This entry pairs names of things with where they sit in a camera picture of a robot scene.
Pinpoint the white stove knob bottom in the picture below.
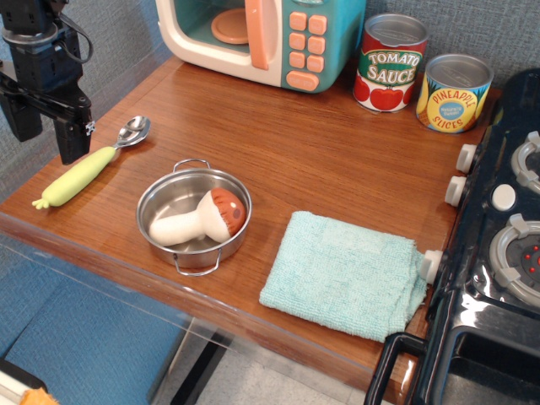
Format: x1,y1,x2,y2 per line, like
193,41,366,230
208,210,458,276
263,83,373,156
418,250,443,285

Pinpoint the white stove knob middle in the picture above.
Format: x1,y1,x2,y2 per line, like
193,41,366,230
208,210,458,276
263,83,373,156
445,176,467,208

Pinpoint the spoon with green handle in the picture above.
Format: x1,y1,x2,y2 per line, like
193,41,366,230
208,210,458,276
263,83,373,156
32,116,151,210

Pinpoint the light blue folded towel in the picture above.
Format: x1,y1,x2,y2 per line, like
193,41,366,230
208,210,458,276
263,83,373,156
259,211,427,342

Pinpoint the orange object at corner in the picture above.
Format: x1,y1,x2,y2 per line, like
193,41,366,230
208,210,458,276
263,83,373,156
19,388,59,405

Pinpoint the white stove knob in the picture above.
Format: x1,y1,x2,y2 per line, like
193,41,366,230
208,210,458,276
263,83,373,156
418,250,443,285
456,143,477,174
445,176,467,208

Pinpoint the tomato sauce can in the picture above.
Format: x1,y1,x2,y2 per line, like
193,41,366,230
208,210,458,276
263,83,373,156
354,13,429,112

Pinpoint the teal toy microwave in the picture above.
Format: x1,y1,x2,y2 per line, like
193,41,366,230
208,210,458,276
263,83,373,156
156,1,366,94

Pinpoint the small stainless steel pan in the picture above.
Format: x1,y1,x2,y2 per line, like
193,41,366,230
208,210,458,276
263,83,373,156
136,159,252,277

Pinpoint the black toy stove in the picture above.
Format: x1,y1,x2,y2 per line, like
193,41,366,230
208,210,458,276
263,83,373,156
365,68,539,404

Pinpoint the peach microwave turntable plate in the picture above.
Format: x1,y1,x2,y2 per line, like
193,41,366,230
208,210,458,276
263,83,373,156
211,8,248,45

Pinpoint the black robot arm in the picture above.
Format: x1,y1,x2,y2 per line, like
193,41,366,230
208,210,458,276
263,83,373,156
1,1,95,165

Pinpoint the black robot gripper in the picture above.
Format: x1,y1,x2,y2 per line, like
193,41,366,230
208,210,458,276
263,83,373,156
1,25,95,165

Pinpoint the white stove knob top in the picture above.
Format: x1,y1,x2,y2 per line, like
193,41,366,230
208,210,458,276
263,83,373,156
456,143,477,174

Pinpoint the pineapple slices can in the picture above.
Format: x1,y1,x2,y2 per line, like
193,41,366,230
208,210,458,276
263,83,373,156
416,54,494,134

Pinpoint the plush mushroom toy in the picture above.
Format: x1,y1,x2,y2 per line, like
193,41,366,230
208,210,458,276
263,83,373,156
148,187,246,246

